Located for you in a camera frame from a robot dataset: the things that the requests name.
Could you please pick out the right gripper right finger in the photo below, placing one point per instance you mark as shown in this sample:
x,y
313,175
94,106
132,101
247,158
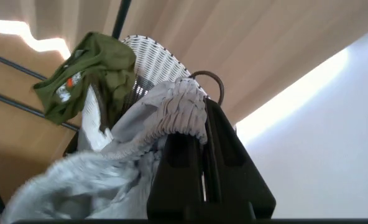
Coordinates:
x,y
233,174

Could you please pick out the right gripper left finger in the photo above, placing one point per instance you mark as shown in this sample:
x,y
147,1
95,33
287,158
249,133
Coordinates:
x,y
174,186

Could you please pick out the pale grey shorts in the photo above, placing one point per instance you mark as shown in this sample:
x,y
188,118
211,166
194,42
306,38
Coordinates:
x,y
171,112

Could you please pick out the white laundry basket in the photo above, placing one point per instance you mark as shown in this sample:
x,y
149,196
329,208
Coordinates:
x,y
154,59

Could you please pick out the black clothes rack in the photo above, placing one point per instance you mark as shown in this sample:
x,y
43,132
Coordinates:
x,y
121,15

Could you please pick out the beige curtain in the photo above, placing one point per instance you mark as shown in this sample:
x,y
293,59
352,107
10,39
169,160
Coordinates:
x,y
233,37

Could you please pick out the green printed garment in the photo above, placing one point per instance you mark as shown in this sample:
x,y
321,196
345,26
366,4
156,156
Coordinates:
x,y
109,59

